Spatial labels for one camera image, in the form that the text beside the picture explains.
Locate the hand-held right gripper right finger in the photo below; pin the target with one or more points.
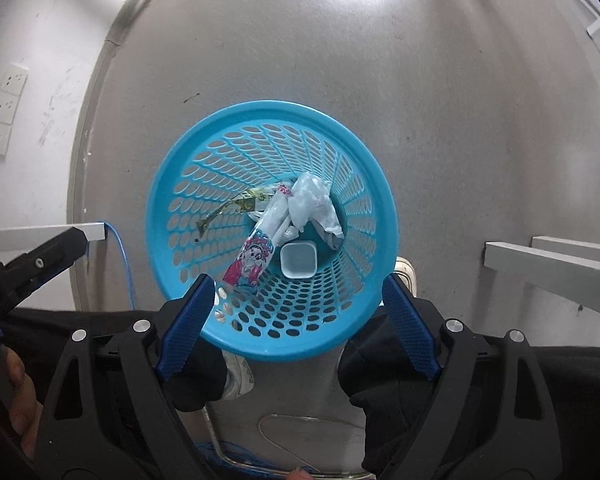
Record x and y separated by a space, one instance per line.
412 332

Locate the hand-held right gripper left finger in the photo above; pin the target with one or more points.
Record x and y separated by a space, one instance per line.
182 332

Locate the pink printed wrapper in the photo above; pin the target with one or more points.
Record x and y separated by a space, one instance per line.
252 259

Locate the white plastic cup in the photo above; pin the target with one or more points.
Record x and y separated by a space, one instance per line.
298 261

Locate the green printed wrapper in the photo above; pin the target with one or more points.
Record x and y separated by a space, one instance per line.
245 204

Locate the blue plastic basket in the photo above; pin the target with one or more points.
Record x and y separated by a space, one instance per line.
205 170

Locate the white plastic bag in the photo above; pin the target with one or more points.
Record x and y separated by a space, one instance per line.
306 200

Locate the person's left hand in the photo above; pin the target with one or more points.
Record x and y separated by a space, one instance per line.
20 390

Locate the person's right hand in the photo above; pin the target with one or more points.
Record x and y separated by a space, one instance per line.
299 474

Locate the person's black pants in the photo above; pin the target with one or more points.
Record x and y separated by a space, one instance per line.
385 390

